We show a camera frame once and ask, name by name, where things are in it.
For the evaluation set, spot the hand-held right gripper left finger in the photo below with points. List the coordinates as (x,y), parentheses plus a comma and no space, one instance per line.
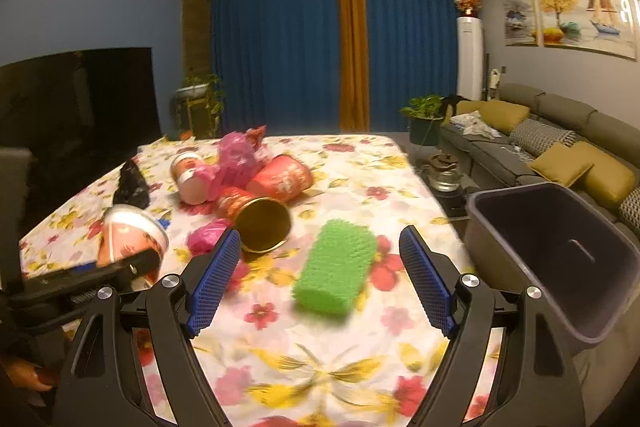
(215,287)

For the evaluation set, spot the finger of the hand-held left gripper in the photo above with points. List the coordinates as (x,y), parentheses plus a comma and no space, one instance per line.
(140,263)

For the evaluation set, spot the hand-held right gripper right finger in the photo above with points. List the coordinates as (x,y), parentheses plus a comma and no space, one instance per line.
(430,287)

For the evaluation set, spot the red white paper bowl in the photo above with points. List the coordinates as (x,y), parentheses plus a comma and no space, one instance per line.
(130,232)

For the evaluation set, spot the black plastic bag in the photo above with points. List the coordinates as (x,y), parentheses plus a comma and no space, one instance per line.
(131,187)

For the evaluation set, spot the red cup with gold lining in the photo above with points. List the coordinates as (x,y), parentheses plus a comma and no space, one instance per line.
(262,222)

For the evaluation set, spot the green mesh scrub sponge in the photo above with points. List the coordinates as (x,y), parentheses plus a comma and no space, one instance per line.
(332,267)

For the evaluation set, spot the purple plastic bin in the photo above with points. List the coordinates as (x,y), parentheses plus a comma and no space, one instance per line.
(525,232)

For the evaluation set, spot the person's left hand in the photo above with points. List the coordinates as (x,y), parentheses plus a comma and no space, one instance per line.
(25,374)

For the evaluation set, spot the small pink plastic bag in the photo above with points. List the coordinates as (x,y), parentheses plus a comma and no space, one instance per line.
(205,239)

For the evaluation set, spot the dark coffee table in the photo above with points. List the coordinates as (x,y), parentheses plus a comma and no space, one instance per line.
(462,202)

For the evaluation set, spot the small red white paper cup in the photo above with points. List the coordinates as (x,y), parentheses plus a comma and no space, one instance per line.
(192,179)

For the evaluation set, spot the glass teapot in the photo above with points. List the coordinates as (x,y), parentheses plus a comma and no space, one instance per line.
(445,174)

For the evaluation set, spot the large red paper cup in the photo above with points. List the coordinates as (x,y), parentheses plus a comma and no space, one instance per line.
(280,179)

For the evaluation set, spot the large pink plastic bag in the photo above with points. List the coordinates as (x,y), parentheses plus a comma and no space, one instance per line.
(235,162)

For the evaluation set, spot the orange white object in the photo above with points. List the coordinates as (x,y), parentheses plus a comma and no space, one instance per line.
(186,135)

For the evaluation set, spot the grey sofa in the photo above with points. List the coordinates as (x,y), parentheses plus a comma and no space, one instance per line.
(490,154)

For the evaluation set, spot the red snack wrapper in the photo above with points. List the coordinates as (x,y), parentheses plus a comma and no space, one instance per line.
(256,137)

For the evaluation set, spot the yellow wooden plant stand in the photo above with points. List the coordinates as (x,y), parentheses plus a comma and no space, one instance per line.
(200,117)

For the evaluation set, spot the black flat television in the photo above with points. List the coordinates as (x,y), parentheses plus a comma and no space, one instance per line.
(75,117)

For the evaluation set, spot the plant in green pot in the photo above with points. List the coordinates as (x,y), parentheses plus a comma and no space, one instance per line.
(425,122)

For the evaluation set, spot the white clothes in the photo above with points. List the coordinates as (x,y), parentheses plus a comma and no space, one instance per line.
(472,124)

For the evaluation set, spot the square yellow cushion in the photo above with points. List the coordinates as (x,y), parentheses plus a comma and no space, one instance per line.
(560,164)

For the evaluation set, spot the trailing plant in white pot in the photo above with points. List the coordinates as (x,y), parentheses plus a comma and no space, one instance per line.
(192,89)

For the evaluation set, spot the long yellow cushion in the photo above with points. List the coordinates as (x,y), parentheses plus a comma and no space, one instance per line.
(492,114)

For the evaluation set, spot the black garment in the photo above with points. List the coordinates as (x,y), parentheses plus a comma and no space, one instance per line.
(452,103)

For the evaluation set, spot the patterned grey cushion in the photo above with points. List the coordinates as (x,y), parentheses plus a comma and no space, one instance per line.
(540,137)
(631,209)

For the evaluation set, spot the large yellow cushion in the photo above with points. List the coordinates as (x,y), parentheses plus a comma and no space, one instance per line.
(607,179)

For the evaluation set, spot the white handheld vacuum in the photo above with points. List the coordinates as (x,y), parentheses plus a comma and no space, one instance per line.
(494,82)

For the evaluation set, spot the brown wooden door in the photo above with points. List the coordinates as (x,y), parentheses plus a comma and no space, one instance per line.
(195,37)

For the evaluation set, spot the white standing air conditioner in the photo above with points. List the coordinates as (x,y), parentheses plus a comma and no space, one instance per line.
(471,57)

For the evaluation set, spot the blue curtain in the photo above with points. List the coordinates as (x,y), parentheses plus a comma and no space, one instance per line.
(410,52)
(275,52)

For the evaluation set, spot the orange curtain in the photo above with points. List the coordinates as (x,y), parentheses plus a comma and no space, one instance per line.
(352,52)

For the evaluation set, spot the small landscape painting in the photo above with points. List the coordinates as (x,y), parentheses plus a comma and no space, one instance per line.
(520,14)

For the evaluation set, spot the red gold flower decoration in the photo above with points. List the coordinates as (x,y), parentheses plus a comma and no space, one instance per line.
(467,1)

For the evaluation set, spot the tree and sailboat painting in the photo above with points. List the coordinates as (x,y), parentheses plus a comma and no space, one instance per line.
(575,12)

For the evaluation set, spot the painting with light reflection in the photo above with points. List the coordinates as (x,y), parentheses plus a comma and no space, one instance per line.
(634,17)

